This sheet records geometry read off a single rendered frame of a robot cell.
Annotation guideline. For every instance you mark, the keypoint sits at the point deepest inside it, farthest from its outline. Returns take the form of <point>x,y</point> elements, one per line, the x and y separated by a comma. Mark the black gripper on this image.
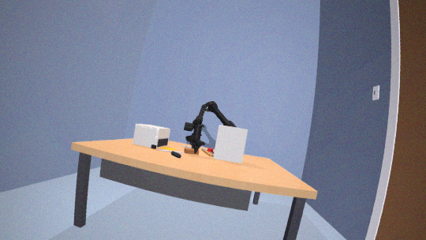
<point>196,144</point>

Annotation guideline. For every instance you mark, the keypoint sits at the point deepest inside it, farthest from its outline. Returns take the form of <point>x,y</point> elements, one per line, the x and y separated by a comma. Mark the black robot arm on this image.
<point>196,124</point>

